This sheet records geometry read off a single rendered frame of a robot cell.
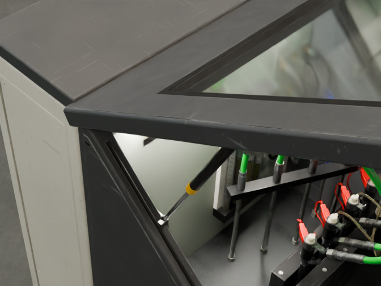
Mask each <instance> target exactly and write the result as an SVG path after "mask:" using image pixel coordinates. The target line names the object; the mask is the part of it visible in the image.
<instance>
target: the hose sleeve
mask: <svg viewBox="0 0 381 286"><path fill-rule="evenodd" d="M364 257H366V255H362V254H354V253H348V252H344V251H338V250H335V251H334V252H333V258H334V259H338V260H344V261H348V262H354V263H359V264H365V263H364V262H363V259H364Z"/></svg>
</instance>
